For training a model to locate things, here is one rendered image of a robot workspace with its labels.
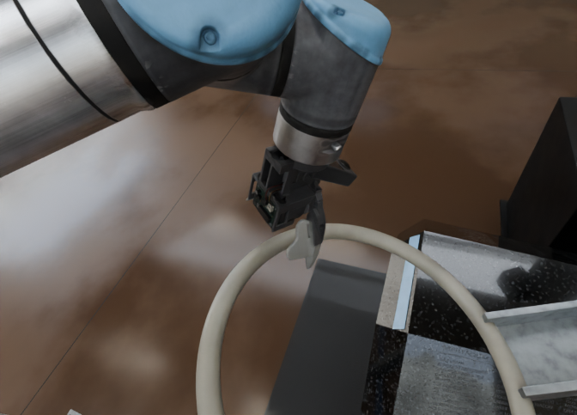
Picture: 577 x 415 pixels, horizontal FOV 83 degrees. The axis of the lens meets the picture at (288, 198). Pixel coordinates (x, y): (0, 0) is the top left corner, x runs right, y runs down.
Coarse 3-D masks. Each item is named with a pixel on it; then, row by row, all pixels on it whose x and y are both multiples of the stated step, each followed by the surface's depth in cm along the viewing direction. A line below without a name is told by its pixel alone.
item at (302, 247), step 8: (296, 224) 48; (304, 224) 48; (296, 232) 48; (304, 232) 49; (312, 232) 49; (296, 240) 48; (304, 240) 49; (312, 240) 49; (288, 248) 48; (296, 248) 48; (304, 248) 49; (312, 248) 50; (288, 256) 48; (296, 256) 49; (304, 256) 50; (312, 256) 50; (312, 264) 52
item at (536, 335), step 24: (504, 312) 54; (528, 312) 53; (552, 312) 53; (576, 312) 54; (504, 336) 55; (528, 336) 55; (552, 336) 54; (576, 336) 54; (528, 360) 52; (552, 360) 52; (576, 360) 51; (528, 384) 50; (552, 384) 46; (576, 384) 46
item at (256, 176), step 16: (272, 160) 40; (288, 160) 40; (256, 176) 45; (272, 176) 42; (288, 176) 41; (304, 176) 44; (256, 192) 45; (272, 192) 42; (288, 192) 44; (304, 192) 45; (320, 192) 47; (272, 208) 44; (288, 208) 43; (304, 208) 47; (272, 224) 45; (288, 224) 47
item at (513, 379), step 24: (288, 240) 57; (360, 240) 62; (384, 240) 62; (240, 264) 52; (432, 264) 60; (240, 288) 50; (456, 288) 58; (216, 312) 46; (480, 312) 55; (216, 336) 43; (216, 360) 42; (504, 360) 51; (216, 384) 40; (504, 384) 50; (216, 408) 38; (528, 408) 46
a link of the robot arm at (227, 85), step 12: (288, 36) 28; (276, 48) 28; (288, 48) 29; (264, 60) 29; (276, 60) 29; (288, 60) 29; (252, 72) 29; (264, 72) 30; (276, 72) 30; (216, 84) 29; (228, 84) 30; (240, 84) 31; (252, 84) 31; (264, 84) 31; (276, 84) 31; (276, 96) 34
